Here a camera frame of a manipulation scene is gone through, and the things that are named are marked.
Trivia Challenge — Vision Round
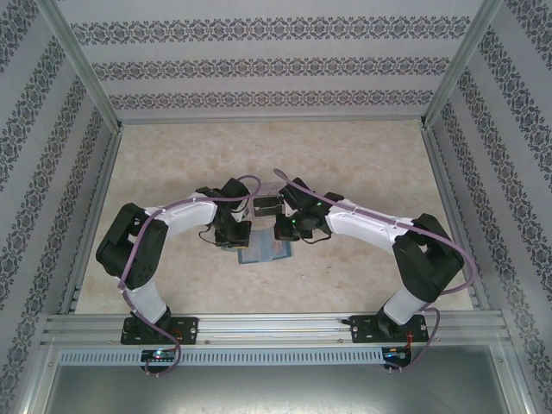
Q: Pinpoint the blue leather card holder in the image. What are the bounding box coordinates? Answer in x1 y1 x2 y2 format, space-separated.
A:
236 229 295 266

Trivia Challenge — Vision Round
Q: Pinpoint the clear acrylic card box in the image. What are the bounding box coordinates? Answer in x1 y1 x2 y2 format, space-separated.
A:
252 182 288 219

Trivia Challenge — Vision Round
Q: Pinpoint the circuit board with green light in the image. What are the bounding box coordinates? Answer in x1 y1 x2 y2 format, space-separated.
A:
141 349 179 362

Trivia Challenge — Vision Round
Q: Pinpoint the grey metal sheet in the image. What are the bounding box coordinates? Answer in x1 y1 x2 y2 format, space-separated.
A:
41 364 517 414

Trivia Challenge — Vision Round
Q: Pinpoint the small circuit board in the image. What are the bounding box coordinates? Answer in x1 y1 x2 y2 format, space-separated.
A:
381 346 416 361

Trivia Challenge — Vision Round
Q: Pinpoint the aluminium mounting rail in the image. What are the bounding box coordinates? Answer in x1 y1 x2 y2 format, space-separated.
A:
41 310 506 346

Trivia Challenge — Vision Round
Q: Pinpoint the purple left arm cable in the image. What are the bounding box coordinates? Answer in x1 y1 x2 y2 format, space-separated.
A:
116 174 262 380

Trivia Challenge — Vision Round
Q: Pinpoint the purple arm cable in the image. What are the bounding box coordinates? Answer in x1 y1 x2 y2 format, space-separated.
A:
116 174 262 380
273 167 470 376

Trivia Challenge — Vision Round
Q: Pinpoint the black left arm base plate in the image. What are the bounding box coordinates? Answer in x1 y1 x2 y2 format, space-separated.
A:
120 317 200 346

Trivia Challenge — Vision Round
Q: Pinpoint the aluminium table back rail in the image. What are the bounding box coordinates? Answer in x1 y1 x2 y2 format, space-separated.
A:
118 112 426 127

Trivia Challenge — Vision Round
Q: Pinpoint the grey slotted cable duct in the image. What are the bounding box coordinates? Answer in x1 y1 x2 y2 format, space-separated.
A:
58 348 386 366

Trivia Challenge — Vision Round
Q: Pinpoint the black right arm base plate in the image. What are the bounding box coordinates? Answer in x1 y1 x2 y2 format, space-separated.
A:
349 314 427 345

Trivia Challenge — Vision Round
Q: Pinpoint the aluminium table side rail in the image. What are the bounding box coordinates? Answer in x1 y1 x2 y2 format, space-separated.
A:
58 127 126 315
421 124 491 311

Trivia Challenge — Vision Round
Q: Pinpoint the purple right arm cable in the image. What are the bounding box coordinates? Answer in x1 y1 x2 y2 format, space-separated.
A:
273 167 470 376

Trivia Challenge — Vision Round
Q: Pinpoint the aluminium frame post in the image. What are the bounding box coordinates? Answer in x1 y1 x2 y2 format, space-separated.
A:
418 0 517 130
37 0 124 133

